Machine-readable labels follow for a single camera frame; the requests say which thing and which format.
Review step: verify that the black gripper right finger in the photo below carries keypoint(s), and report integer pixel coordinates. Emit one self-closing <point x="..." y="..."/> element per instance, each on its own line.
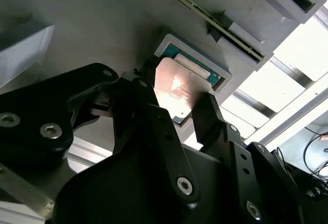
<point x="238" y="162"/>

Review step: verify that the silver CPU green board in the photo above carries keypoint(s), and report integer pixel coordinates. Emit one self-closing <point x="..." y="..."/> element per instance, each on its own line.
<point x="176" y="88"/>

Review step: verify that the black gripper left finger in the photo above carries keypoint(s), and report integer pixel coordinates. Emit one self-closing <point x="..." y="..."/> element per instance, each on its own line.
<point x="38" y="111"/>

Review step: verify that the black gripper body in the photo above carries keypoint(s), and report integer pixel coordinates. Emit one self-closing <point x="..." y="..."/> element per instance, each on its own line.
<point x="115" y="195"/>

